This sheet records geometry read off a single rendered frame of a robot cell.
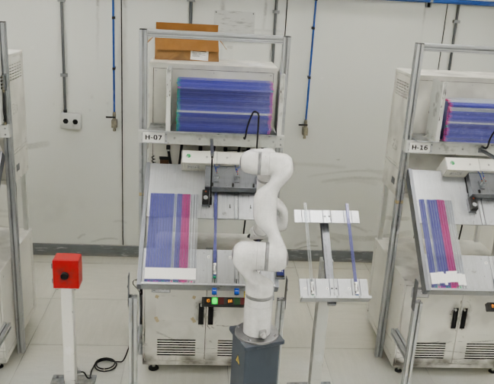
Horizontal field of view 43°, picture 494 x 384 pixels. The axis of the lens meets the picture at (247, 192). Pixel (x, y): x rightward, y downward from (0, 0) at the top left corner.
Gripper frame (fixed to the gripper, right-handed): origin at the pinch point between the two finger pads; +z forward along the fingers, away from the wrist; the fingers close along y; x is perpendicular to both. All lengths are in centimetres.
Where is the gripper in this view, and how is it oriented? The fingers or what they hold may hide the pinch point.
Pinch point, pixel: (258, 238)
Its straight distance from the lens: 325.5
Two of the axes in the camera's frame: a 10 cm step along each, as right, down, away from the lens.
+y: -9.9, 0.3, -1.2
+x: 0.7, 9.4, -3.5
